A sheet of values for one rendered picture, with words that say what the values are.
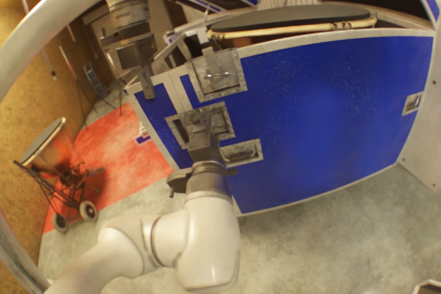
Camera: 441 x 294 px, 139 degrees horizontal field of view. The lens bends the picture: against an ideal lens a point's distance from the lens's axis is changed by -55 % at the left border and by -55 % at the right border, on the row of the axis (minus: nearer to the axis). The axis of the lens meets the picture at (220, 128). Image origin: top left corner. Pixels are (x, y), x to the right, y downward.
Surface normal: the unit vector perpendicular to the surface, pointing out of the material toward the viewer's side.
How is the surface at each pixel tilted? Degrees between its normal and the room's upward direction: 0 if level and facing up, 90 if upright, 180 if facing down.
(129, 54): 90
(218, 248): 34
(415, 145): 90
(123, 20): 90
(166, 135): 90
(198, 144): 0
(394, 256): 0
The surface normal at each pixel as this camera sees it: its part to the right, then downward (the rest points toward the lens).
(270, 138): 0.03, 0.61
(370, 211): -0.28, -0.76
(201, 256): -0.07, -0.71
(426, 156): -0.88, 0.44
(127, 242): 0.24, -0.58
